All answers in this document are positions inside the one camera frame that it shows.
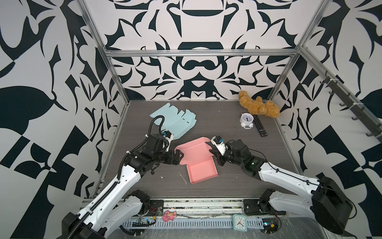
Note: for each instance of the teal square clock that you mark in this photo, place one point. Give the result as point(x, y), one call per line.
point(239, 223)

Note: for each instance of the small circuit board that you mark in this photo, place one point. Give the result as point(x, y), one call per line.
point(271, 225)
point(144, 222)

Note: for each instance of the brown teddy bear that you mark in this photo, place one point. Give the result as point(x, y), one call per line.
point(257, 106)

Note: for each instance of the light blue flat paper box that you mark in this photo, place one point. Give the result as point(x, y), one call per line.
point(176, 122)

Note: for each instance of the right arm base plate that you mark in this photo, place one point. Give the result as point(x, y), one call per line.
point(257, 207)

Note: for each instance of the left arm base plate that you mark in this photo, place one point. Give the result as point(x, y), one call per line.
point(151, 208)

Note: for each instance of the pink small toy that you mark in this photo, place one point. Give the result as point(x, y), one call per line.
point(169, 216)

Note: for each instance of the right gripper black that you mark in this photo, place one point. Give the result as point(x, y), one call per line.
point(219, 156)

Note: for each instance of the black remote control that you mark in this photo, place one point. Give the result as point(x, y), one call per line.
point(259, 126)

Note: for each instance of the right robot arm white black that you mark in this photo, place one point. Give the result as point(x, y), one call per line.
point(319, 199)

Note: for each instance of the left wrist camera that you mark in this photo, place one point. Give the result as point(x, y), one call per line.
point(168, 137)

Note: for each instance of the white alarm clock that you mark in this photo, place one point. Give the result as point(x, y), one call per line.
point(246, 120)

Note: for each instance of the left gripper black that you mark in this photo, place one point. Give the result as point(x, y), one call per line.
point(176, 158)

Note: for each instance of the small circuit board left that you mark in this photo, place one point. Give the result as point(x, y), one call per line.
point(144, 222)

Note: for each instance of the small circuit board right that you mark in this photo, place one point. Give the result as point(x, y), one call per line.
point(271, 225)

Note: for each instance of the pink paper box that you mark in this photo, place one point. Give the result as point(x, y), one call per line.
point(198, 159)

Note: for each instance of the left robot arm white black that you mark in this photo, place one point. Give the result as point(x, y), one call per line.
point(102, 216)

